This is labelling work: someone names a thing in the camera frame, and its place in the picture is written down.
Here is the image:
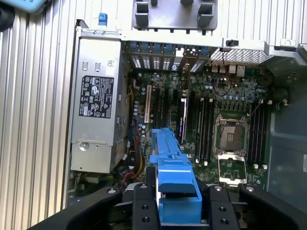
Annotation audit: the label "green motherboard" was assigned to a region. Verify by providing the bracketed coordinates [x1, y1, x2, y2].
[126, 64, 274, 192]

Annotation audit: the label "metal socket cover frame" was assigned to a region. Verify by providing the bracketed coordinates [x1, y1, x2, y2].
[218, 152, 248, 187]

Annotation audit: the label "silver power supply unit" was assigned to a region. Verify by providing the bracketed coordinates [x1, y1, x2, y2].
[70, 37, 124, 173]

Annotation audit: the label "pale blue teach pendant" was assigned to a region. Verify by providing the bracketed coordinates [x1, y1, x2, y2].
[13, 0, 50, 14]

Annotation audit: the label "thin metal locking lever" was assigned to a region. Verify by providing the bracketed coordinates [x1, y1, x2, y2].
[247, 100, 262, 119]

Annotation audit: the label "white expansion slot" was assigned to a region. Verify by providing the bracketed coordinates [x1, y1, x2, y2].
[143, 84, 153, 124]

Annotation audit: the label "CPU socket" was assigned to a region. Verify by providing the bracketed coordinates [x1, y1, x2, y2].
[215, 114, 249, 154]

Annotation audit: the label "black round object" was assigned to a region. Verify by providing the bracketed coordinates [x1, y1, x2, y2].
[0, 3, 15, 32]

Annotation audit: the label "hard disk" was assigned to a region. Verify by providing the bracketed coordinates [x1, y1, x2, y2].
[146, 128, 203, 226]

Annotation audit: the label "open dark grey PC case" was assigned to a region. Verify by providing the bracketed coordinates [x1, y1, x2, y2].
[61, 19, 307, 230]

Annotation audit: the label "RAM slot white clips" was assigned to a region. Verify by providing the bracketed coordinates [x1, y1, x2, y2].
[203, 97, 214, 166]
[194, 96, 206, 164]
[261, 99, 273, 170]
[253, 99, 264, 168]

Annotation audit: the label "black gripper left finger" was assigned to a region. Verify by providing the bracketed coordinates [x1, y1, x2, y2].
[27, 183, 161, 230]

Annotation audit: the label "grey plastic parts rack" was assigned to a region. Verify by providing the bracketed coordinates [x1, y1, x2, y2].
[131, 0, 218, 31]

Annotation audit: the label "thin red wire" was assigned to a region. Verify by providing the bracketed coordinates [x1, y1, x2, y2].
[213, 51, 238, 97]

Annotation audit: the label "black expansion slot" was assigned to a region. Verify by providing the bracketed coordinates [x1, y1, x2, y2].
[189, 90, 196, 135]
[153, 86, 161, 129]
[161, 88, 170, 129]

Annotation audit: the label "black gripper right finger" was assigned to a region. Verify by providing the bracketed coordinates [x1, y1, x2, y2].
[208, 185, 307, 230]

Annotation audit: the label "red yellow wire bundle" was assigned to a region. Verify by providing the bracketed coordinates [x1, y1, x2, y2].
[118, 134, 147, 190]

